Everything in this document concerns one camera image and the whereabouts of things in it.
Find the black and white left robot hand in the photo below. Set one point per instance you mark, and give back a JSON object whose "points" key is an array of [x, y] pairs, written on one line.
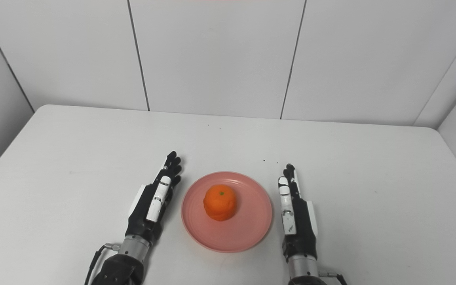
{"points": [[141, 215]]}

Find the pink round plate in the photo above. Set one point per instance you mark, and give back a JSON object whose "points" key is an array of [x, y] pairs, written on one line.
{"points": [[247, 229]]}

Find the orange fruit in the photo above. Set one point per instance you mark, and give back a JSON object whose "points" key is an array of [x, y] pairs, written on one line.
{"points": [[221, 202]]}

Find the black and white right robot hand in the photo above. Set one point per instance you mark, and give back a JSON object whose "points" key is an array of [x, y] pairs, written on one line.
{"points": [[305, 229]]}

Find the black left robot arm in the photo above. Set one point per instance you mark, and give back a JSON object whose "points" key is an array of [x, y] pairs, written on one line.
{"points": [[127, 265]]}

